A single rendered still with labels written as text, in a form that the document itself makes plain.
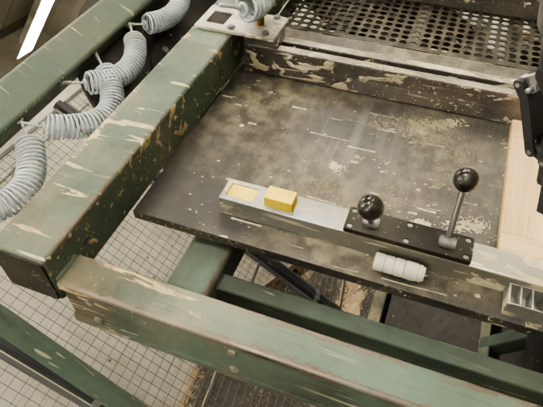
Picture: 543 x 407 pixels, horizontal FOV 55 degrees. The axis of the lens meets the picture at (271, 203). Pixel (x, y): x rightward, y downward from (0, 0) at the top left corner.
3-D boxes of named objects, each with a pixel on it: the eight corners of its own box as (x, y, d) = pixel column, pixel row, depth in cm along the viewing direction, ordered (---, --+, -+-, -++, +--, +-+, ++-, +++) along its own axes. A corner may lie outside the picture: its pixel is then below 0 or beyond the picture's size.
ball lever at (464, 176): (457, 257, 79) (483, 174, 74) (431, 249, 80) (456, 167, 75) (457, 248, 82) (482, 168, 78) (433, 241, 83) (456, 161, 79)
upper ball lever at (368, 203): (379, 237, 84) (380, 220, 71) (356, 232, 85) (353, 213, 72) (385, 216, 85) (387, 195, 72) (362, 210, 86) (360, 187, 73)
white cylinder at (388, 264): (370, 272, 83) (420, 287, 81) (372, 262, 81) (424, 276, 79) (375, 258, 85) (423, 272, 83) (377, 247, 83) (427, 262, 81)
